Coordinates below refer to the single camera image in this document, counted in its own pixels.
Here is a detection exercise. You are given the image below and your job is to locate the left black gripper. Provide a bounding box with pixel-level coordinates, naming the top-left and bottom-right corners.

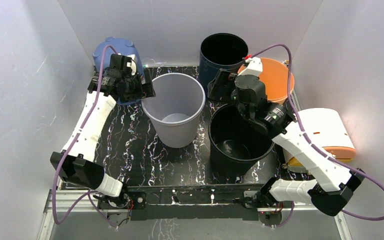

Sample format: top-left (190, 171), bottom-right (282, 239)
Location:
top-left (121, 70), bottom-right (156, 103)

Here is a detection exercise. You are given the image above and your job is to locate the grey plastic bucket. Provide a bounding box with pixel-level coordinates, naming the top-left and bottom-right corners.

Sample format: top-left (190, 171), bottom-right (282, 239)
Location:
top-left (141, 72), bottom-right (206, 148)

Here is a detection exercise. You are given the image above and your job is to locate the blue plastic bucket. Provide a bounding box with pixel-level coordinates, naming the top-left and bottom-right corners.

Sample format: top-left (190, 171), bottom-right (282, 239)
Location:
top-left (92, 36), bottom-right (144, 106)

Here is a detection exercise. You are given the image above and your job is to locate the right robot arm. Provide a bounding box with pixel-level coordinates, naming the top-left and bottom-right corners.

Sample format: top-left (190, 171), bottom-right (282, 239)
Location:
top-left (208, 68), bottom-right (364, 217)

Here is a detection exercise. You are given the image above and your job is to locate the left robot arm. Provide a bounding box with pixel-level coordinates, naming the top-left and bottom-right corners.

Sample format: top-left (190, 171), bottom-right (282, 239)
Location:
top-left (50, 53), bottom-right (156, 208)

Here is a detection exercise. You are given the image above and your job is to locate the white and orange container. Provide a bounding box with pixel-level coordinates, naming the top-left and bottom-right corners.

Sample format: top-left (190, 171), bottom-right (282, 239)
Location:
top-left (298, 108), bottom-right (356, 163)

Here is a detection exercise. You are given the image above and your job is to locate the dark blue bucket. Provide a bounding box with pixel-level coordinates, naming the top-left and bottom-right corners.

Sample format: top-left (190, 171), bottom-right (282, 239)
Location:
top-left (198, 33), bottom-right (249, 95)

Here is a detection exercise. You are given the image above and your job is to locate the large black bucket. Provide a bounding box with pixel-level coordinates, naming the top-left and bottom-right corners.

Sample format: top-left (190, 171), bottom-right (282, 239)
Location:
top-left (208, 104), bottom-right (274, 177)

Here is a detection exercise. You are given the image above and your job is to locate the orange bucket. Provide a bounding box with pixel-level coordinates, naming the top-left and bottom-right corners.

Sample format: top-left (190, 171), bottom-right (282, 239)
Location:
top-left (237, 57), bottom-right (296, 106)

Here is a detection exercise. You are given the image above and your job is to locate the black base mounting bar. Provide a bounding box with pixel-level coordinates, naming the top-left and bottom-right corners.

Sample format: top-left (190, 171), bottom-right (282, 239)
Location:
top-left (128, 184), bottom-right (285, 222)

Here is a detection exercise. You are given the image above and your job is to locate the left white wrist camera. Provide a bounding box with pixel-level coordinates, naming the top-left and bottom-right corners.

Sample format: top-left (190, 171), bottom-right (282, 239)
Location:
top-left (126, 54), bottom-right (138, 76)

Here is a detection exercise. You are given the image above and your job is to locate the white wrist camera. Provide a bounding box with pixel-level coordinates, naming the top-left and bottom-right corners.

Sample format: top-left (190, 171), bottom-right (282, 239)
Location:
top-left (126, 54), bottom-right (138, 76)
top-left (238, 56), bottom-right (263, 77)

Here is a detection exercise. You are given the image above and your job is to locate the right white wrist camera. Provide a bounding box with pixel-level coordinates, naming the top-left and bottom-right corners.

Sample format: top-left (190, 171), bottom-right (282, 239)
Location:
top-left (238, 56), bottom-right (263, 77)

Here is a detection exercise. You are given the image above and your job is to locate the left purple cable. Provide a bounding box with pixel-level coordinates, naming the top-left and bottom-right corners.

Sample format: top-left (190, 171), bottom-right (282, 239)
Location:
top-left (52, 44), bottom-right (120, 229)

